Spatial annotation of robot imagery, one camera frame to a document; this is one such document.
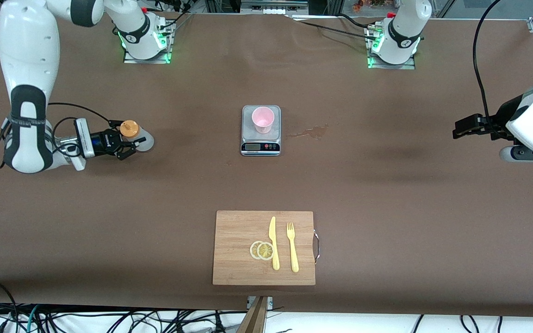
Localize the clear orange-capped sauce bottle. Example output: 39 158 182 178
119 120 155 153

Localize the pink plastic cup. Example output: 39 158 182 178
252 106 275 135

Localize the silver digital kitchen scale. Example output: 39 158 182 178
240 105 281 157

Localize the wooden cutting board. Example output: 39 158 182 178
212 210 321 286

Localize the yellow plastic knife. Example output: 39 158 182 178
268 216 280 271

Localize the yellow plastic fork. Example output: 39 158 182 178
286 222 300 273

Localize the grey metal box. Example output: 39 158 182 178
240 0 309 11

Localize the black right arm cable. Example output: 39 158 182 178
0 102 112 169

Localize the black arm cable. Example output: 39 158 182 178
0 102 112 169
473 0 503 128

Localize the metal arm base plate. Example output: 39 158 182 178
367 55 416 70
123 49 172 64

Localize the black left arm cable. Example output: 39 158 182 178
473 0 503 128

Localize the teal cable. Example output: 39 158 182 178
25 305 40 333

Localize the wooden post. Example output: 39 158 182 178
236 296 268 333

